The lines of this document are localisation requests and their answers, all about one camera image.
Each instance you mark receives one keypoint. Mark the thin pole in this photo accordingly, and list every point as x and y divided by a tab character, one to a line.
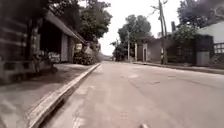
128	46

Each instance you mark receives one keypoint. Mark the bush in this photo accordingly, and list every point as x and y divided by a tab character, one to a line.
83	58

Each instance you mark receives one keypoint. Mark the white gate posts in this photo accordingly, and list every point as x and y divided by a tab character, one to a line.
145	51

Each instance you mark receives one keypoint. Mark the pale sign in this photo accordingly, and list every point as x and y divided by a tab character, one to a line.
78	47

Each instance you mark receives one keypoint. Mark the clump of trees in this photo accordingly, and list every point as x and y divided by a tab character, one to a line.
135	30

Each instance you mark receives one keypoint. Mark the grey concrete road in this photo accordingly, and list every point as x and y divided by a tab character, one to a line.
143	96

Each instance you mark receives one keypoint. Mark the large leafy tree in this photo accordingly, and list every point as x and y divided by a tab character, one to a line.
95	20

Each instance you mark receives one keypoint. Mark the utility pole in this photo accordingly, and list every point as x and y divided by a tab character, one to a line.
162	33

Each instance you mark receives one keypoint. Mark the concrete kerb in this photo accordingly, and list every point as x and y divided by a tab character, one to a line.
53	100

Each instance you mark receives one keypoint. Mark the raised grey pavement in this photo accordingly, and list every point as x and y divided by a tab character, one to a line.
186	67

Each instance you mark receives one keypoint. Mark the dark building with awning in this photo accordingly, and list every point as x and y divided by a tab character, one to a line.
16	43

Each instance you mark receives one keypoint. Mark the dark tree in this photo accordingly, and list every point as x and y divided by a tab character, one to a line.
196	13

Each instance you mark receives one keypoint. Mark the white walled building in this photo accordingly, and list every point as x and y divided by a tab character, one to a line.
213	33

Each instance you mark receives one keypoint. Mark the dark gate wall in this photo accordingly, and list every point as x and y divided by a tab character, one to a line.
186	50

